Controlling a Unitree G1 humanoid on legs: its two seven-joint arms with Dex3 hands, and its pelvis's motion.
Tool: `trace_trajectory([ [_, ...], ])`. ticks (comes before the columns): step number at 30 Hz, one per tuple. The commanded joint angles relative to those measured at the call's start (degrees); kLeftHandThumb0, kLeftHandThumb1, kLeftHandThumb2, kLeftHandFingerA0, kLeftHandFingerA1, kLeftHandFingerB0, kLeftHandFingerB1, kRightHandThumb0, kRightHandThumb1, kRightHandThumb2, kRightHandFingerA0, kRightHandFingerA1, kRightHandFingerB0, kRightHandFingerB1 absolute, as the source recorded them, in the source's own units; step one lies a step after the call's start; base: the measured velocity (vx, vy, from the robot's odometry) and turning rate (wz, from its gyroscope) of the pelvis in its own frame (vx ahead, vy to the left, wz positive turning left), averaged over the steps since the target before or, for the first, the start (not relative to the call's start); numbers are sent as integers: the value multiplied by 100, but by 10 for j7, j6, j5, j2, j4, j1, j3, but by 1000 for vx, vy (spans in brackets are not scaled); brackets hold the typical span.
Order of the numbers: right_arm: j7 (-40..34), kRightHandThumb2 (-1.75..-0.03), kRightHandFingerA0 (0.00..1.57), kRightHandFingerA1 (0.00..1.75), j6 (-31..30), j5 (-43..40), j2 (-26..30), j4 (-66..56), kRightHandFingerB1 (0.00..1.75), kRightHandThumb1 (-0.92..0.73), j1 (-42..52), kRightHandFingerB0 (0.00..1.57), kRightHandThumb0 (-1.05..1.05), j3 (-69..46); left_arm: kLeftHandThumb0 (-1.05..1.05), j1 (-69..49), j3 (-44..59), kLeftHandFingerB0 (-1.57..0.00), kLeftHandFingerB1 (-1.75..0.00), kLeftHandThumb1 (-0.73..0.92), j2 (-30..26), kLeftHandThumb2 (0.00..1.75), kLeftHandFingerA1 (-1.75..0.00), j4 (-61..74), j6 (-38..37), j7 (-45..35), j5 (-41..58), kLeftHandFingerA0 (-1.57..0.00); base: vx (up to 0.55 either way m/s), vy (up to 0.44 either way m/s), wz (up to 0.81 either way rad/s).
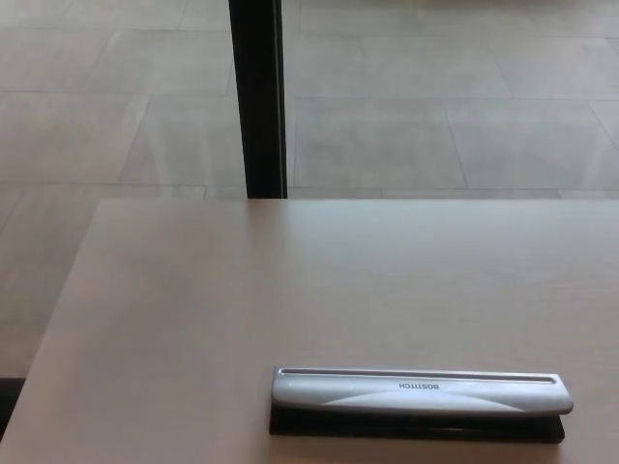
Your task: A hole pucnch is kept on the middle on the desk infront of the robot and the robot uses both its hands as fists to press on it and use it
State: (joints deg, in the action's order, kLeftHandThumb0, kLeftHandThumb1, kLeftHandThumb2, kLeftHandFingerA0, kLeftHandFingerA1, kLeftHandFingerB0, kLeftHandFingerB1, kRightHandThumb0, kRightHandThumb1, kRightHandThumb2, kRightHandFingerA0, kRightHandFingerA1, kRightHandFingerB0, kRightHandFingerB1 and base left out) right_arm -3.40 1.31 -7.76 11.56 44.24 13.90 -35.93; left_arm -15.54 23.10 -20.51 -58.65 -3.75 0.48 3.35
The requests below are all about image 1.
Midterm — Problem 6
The silver Bostitch hole punch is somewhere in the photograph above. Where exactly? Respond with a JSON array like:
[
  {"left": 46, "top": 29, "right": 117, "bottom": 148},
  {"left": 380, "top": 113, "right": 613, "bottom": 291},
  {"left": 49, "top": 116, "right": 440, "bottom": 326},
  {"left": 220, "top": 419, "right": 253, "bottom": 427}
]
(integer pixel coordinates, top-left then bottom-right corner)
[{"left": 268, "top": 365, "right": 575, "bottom": 444}]

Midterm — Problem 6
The black vertical frame post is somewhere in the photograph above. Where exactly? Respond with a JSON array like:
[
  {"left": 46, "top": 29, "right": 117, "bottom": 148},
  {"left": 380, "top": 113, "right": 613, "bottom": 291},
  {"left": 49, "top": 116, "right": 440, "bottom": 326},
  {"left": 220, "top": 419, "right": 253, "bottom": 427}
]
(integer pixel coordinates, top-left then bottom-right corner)
[{"left": 228, "top": 0, "right": 289, "bottom": 200}]

